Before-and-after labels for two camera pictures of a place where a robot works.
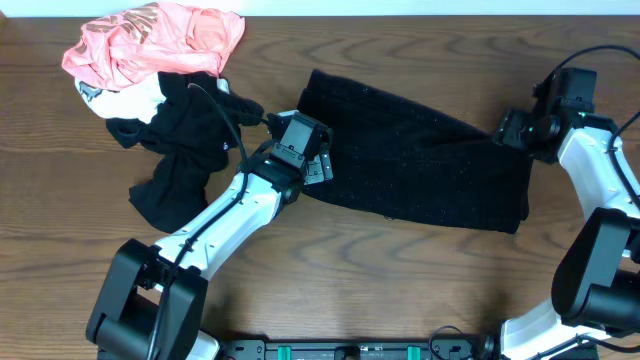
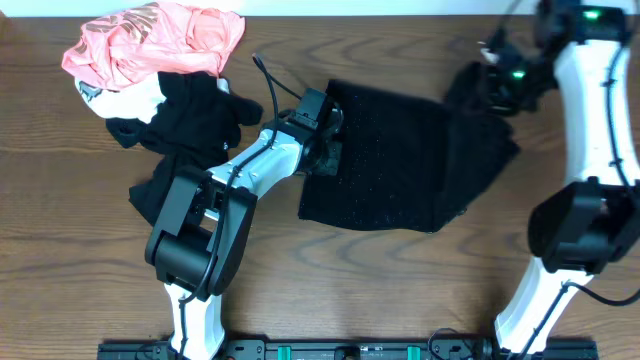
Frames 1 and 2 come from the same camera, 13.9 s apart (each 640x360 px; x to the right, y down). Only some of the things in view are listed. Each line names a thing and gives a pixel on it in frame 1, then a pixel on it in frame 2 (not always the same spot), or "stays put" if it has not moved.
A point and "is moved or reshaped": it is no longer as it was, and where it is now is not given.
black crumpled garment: x=191 y=131 stays put
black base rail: x=362 y=349 stays put
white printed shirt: x=135 y=102 stays put
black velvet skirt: x=397 y=161 is moved or reshaped
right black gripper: x=507 y=132 -> x=496 y=100
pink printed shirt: x=116 y=50 stays put
